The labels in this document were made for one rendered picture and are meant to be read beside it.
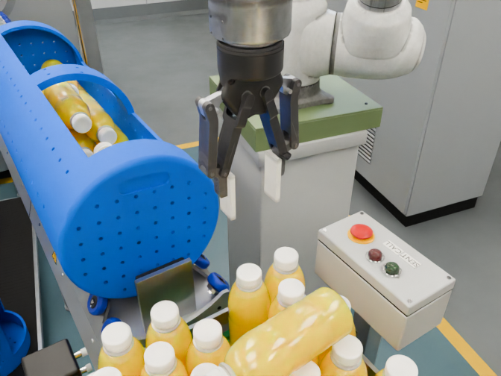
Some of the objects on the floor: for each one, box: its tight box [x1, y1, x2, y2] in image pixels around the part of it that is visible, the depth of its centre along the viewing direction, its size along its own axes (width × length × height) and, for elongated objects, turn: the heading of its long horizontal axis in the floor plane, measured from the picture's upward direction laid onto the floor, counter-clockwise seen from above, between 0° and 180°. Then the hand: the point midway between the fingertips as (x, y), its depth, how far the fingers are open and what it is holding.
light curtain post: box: [72, 0, 104, 75], centre depth 209 cm, size 6×6×170 cm
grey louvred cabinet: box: [326, 0, 501, 227], centre depth 300 cm, size 54×215×145 cm, turn 22°
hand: (250, 187), depth 65 cm, fingers open, 6 cm apart
